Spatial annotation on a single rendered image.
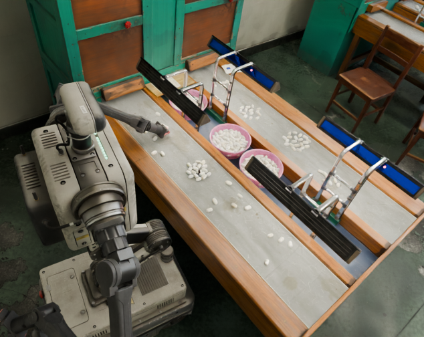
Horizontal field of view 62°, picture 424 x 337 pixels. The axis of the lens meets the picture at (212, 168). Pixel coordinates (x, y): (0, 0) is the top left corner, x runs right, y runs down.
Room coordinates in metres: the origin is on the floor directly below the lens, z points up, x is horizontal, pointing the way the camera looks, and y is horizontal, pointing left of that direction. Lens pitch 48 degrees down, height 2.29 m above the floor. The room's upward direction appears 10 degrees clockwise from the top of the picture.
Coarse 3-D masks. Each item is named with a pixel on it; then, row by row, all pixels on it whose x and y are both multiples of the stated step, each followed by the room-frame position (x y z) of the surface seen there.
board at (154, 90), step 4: (176, 76) 2.20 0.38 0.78; (180, 76) 2.21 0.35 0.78; (188, 76) 2.23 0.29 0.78; (176, 80) 2.15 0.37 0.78; (180, 80) 2.16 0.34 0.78; (188, 80) 2.18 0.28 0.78; (192, 80) 2.19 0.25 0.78; (148, 84) 2.05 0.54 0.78; (180, 84) 2.11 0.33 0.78; (188, 84) 2.14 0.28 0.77; (148, 88) 2.00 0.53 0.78; (152, 88) 2.01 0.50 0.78; (152, 92) 1.97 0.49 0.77; (156, 92) 1.97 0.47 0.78; (160, 92) 1.98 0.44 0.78; (156, 96) 1.94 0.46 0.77
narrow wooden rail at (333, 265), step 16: (160, 96) 1.95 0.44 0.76; (176, 112) 1.82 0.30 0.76; (192, 128) 1.69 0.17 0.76; (208, 144) 1.57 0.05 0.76; (224, 160) 1.46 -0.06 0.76; (240, 176) 1.36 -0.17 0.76; (256, 192) 1.26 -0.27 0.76; (272, 208) 1.17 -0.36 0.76; (288, 224) 1.09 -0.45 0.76; (304, 240) 1.01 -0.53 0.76; (320, 256) 0.93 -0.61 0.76; (336, 272) 0.86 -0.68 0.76
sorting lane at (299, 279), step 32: (128, 96) 1.92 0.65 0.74; (128, 128) 1.61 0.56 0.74; (160, 160) 1.39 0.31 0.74; (192, 160) 1.44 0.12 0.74; (192, 192) 1.20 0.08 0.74; (224, 192) 1.24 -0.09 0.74; (224, 224) 1.03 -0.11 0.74; (256, 224) 1.07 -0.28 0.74; (256, 256) 0.88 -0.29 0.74; (288, 256) 0.91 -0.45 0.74; (288, 288) 0.75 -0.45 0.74; (320, 288) 0.77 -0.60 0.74
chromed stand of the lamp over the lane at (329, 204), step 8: (304, 176) 1.11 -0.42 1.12; (312, 176) 1.13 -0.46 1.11; (296, 184) 1.06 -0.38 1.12; (304, 184) 1.15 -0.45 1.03; (288, 192) 1.02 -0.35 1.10; (304, 192) 1.14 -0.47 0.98; (312, 200) 1.11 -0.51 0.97; (328, 200) 1.00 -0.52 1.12; (336, 200) 1.01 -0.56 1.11; (320, 208) 0.94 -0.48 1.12; (328, 208) 1.04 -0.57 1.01; (328, 216) 1.04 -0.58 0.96; (312, 232) 1.04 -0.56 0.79
